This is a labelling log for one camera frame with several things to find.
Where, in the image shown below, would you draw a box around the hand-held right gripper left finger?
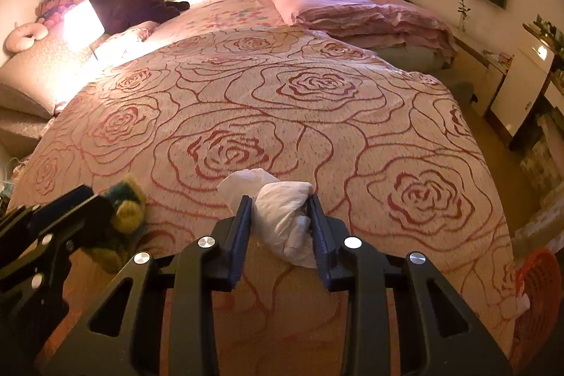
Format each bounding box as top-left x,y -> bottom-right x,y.
44,195 -> 254,376

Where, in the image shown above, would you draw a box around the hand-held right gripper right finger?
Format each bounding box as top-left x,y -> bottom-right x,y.
306,193 -> 514,376

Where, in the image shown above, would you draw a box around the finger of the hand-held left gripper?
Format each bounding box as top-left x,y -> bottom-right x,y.
0,195 -> 116,297
0,186 -> 97,245

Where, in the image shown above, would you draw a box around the white tissue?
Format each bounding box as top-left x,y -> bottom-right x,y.
217,168 -> 320,269

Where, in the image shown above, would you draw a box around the red plastic basket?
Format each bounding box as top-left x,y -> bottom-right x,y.
513,248 -> 564,359

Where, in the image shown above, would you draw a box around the rose print bedspread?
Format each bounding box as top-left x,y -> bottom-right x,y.
6,28 -> 518,376

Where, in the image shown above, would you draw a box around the beige patterned pillow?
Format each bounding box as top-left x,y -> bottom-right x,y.
0,35 -> 106,119

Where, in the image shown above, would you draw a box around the pink neck pillow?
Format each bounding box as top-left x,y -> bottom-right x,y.
5,22 -> 49,53

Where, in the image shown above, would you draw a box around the pink flower bouquet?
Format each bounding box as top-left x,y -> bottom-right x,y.
35,0 -> 98,24

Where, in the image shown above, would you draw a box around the dark plush toy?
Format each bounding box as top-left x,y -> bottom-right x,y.
86,0 -> 191,34

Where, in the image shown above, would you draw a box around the folded pink quilt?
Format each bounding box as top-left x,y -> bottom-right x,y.
257,0 -> 459,70

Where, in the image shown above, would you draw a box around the pink floral bed sheet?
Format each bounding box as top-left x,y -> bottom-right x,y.
145,0 -> 287,46

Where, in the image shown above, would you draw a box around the stacked cardboard boxes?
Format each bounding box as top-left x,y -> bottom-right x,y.
517,112 -> 564,201

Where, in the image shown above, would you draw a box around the white low desk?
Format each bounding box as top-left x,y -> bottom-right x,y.
449,30 -> 512,117

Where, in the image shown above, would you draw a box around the white cabinet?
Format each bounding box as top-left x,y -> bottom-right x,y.
489,35 -> 556,139

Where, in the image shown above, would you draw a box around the single rose in vase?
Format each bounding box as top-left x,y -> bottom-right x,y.
456,0 -> 470,32

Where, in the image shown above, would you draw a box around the row of cosmetic bottles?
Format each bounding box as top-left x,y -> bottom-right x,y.
522,12 -> 564,46

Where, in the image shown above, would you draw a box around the grey bed frame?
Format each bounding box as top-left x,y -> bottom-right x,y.
383,45 -> 477,104

